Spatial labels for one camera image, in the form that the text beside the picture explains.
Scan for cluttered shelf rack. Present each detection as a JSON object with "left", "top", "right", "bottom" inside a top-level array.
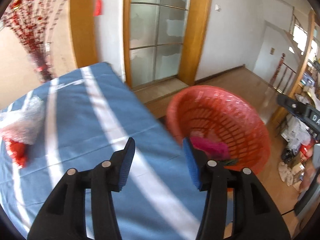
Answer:
[{"left": 274, "top": 55, "right": 320, "bottom": 193}]

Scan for white wall light switch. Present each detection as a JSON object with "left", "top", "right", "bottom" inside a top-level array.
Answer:
[{"left": 215, "top": 4, "right": 221, "bottom": 12}]

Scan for red plastic bag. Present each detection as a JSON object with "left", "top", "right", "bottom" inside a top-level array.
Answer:
[{"left": 5, "top": 140, "right": 27, "bottom": 168}]

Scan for blue striped tablecloth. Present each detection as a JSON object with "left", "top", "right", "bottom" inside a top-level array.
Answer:
[{"left": 1, "top": 63, "right": 206, "bottom": 239}]

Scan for frosted glass sliding door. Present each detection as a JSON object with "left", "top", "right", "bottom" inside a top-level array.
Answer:
[{"left": 123, "top": 0, "right": 212, "bottom": 88}]

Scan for green plastic bag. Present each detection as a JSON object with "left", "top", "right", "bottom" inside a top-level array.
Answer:
[{"left": 219, "top": 158, "right": 238, "bottom": 166}]

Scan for pink plastic bag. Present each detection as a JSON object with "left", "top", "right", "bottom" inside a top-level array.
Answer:
[{"left": 190, "top": 137, "right": 230, "bottom": 161}]

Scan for wooden stair railing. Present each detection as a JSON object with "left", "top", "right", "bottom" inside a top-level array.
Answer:
[{"left": 269, "top": 53, "right": 296, "bottom": 93}]

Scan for bubble wrap sheet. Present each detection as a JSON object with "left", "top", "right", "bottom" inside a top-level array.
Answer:
[{"left": 1, "top": 96, "right": 45, "bottom": 145}]

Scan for red berry branches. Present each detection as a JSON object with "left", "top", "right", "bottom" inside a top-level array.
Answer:
[{"left": 1, "top": 0, "right": 67, "bottom": 83}]

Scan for red plastic trash basket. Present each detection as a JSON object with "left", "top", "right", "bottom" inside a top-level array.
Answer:
[{"left": 167, "top": 85, "right": 270, "bottom": 174}]

